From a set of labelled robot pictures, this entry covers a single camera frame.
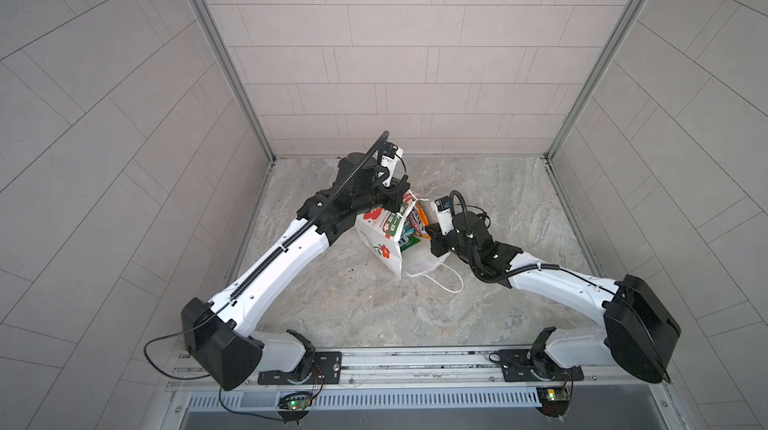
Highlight white slotted cable duct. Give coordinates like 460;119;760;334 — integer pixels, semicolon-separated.
187;387;542;412

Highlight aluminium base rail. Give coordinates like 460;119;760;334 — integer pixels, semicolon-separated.
200;345;641;391

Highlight aluminium corner profile left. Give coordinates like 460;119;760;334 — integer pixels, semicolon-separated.
188;0;277;166

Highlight right green circuit board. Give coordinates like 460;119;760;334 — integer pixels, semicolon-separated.
536;387;571;418

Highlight aluminium corner profile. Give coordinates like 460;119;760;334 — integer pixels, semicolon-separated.
544;0;648;163
188;0;277;166

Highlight aluminium corner profile right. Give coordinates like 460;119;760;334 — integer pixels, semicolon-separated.
544;0;648;163

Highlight white paper bag red flowers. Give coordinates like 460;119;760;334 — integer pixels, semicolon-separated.
354;191;464;294

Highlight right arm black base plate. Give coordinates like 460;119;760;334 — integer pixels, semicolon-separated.
488;326;584;383

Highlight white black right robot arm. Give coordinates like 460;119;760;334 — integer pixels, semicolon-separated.
427;212;681;383

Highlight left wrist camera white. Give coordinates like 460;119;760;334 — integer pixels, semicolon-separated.
380;142;403;187

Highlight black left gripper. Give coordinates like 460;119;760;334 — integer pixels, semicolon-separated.
345;175;410;217

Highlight green circuit board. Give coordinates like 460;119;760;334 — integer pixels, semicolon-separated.
277;391;313;411
536;387;571;418

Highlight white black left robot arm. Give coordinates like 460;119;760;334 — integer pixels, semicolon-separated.
181;143;410;391

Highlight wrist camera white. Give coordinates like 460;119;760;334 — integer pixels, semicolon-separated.
380;142;403;187
433;196;453;235

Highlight left green circuit board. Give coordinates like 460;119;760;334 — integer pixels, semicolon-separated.
277;391;313;411

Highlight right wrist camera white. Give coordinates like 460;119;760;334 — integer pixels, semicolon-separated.
433;196;453;235

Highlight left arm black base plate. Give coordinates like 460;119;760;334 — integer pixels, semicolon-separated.
256;329;343;385

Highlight orange pink snack packet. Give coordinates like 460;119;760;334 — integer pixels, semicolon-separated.
413;200;430;237

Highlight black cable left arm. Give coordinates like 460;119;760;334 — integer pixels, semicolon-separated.
142;309;211;382

